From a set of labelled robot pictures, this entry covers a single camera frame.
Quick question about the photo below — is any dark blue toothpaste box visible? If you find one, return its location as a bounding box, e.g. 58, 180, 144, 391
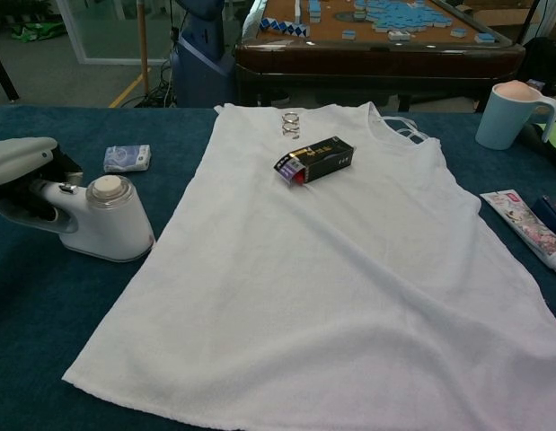
531, 195, 556, 230

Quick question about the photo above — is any light blue mug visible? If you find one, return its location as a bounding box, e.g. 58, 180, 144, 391
474, 80, 556, 151

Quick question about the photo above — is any black bag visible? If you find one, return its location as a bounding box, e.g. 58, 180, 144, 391
524, 38, 556, 82

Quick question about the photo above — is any blue machine base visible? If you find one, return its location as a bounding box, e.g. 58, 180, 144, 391
169, 0, 237, 108

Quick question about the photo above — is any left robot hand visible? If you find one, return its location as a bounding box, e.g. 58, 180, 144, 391
0, 136, 84, 221

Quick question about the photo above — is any green bag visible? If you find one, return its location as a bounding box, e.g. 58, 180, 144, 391
10, 22, 66, 42

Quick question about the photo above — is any brown mahjong table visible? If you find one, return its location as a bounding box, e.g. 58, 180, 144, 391
234, 0, 528, 113

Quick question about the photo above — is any black table leg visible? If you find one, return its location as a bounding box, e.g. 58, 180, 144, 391
0, 38, 21, 102

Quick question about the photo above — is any wooden pole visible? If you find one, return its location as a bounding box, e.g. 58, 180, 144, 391
137, 0, 153, 98

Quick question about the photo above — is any white handheld device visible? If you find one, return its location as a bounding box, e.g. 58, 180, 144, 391
0, 174, 156, 262

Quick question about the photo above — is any brown cardboard box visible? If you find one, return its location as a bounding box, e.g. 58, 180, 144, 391
456, 0, 556, 44

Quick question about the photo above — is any floral toothpaste tube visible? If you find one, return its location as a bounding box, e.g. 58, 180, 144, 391
479, 189, 556, 270

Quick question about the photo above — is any blue white snake puzzle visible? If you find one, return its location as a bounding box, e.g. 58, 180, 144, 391
258, 16, 311, 38

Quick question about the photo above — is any white sleeveless shirt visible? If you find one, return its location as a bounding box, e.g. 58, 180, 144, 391
61, 101, 556, 431

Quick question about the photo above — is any blue tissue packet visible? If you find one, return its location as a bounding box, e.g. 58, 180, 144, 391
102, 144, 152, 174

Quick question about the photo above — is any black floor cable tangle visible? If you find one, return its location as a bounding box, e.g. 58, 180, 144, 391
145, 57, 180, 109

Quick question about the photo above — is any black cardboard box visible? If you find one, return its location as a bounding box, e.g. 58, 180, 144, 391
272, 135, 358, 190

